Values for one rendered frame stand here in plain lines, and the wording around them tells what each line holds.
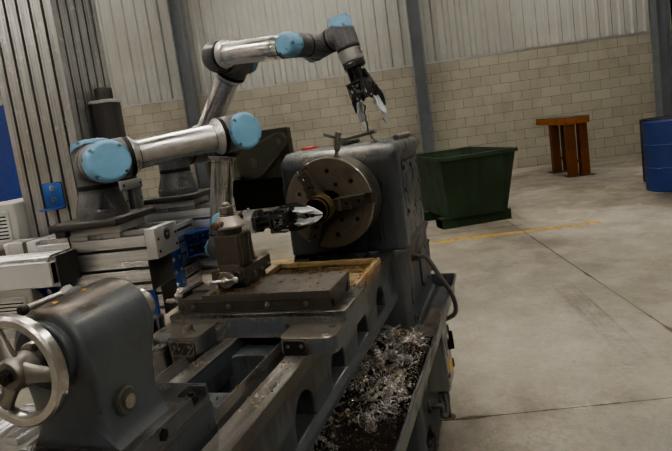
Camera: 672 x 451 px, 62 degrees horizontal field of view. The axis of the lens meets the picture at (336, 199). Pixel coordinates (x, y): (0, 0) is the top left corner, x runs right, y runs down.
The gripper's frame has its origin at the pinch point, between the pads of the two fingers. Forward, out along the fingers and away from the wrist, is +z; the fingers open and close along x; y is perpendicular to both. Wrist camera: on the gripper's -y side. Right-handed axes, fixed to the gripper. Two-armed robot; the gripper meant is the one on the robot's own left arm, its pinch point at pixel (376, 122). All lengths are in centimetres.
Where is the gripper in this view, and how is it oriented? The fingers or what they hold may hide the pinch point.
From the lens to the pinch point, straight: 181.9
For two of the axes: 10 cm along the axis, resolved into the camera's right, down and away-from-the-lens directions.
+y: -3.0, 1.6, -9.4
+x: 8.9, -3.0, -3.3
